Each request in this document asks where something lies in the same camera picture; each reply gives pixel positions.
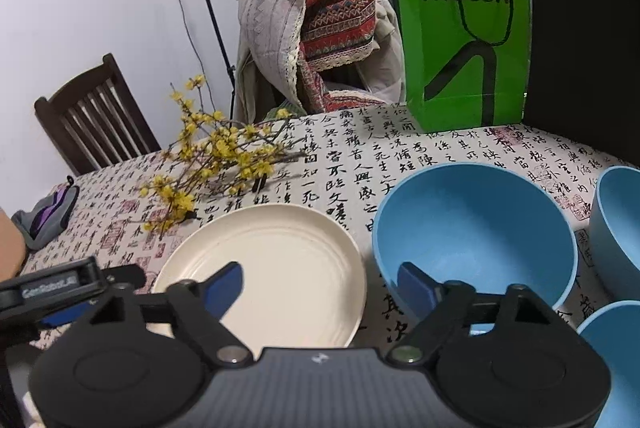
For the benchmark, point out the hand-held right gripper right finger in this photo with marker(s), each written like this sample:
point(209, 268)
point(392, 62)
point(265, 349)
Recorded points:
point(415, 288)

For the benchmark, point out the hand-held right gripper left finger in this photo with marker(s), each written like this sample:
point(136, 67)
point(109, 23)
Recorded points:
point(225, 288)

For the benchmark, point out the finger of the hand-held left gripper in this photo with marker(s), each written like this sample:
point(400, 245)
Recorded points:
point(62, 318)
point(125, 277)

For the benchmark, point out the cream round plate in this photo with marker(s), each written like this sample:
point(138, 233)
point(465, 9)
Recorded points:
point(280, 258)

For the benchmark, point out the blue bowl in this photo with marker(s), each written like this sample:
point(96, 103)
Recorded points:
point(615, 358)
point(620, 233)
point(475, 228)

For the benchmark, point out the pink suitcase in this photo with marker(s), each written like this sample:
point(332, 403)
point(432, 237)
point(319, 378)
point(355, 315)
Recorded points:
point(10, 248)

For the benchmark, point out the grey purple pouch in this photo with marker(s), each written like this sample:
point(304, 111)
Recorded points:
point(47, 218)

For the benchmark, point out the yellow flower branches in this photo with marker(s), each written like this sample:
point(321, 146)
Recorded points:
point(225, 147)

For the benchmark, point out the dark wooden chair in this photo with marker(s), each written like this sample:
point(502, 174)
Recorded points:
point(95, 117)

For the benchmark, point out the green paper bag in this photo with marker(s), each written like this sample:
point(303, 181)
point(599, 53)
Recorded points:
point(440, 57)

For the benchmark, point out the black light stand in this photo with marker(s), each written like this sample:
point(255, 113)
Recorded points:
point(207, 2)

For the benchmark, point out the red patterned throw blanket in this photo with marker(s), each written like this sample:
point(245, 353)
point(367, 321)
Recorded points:
point(340, 7)

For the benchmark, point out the black paper bag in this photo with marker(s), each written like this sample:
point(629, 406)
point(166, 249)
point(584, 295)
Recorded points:
point(585, 32)

